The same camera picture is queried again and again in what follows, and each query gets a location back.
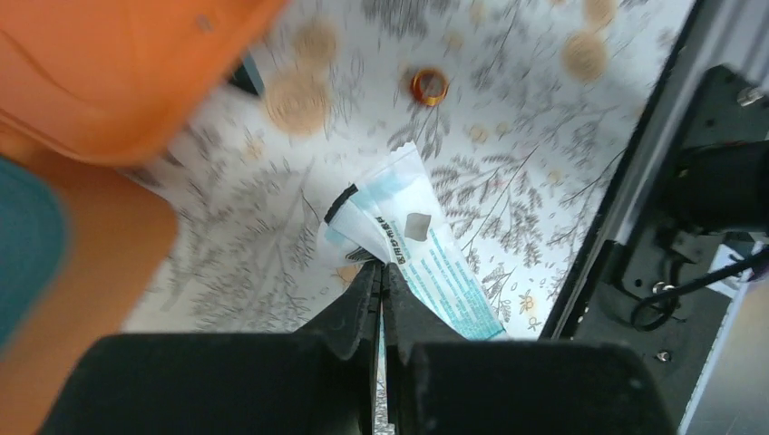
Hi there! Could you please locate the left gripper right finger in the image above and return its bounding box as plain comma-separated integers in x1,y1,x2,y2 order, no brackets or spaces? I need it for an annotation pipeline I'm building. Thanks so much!
383,265,676,434

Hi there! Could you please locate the orange medicine box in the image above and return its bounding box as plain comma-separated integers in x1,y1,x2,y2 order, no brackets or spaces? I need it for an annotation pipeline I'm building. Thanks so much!
1,1,284,434

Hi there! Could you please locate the floral table mat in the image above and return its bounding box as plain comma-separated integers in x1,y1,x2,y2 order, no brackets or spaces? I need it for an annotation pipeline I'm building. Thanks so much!
125,1,691,338

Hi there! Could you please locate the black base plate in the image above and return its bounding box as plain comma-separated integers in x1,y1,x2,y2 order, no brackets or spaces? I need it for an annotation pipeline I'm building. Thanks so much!
541,1,768,432

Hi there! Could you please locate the teal divided tray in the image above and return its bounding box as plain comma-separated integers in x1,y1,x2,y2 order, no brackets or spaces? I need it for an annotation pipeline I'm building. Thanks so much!
1,158,69,344

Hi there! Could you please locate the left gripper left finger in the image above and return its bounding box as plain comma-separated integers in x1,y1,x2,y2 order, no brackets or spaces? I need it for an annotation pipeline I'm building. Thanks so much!
40,262,383,434

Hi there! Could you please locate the blue white sachet packet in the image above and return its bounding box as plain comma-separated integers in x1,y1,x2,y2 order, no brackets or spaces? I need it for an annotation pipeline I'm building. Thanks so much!
316,142,509,340

